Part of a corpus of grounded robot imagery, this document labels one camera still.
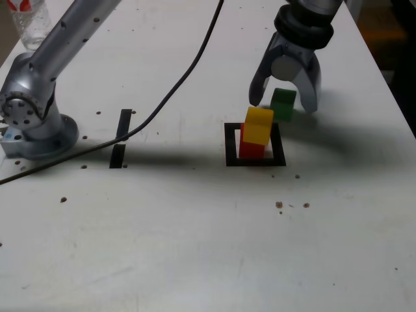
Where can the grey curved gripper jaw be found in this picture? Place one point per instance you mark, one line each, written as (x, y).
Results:
(258, 84)
(310, 84)

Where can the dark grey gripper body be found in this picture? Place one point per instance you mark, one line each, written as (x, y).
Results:
(292, 49)

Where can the green cube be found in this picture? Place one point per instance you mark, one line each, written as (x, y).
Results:
(282, 104)

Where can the yellow cube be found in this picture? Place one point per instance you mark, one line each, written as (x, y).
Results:
(258, 130)

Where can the red cube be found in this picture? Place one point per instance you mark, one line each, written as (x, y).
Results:
(252, 151)

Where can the black tape square outline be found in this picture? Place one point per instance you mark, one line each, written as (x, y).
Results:
(230, 146)

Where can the black tape strip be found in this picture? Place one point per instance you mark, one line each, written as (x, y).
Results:
(125, 120)

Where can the clear plastic bottle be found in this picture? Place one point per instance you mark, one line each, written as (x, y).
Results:
(29, 26)

